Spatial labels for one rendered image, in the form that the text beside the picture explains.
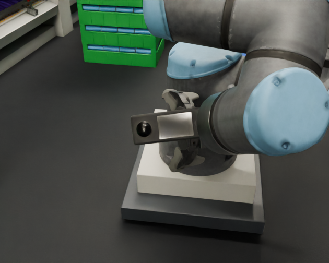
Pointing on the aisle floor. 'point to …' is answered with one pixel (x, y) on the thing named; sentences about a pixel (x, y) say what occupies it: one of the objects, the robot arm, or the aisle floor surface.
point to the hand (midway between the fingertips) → (164, 131)
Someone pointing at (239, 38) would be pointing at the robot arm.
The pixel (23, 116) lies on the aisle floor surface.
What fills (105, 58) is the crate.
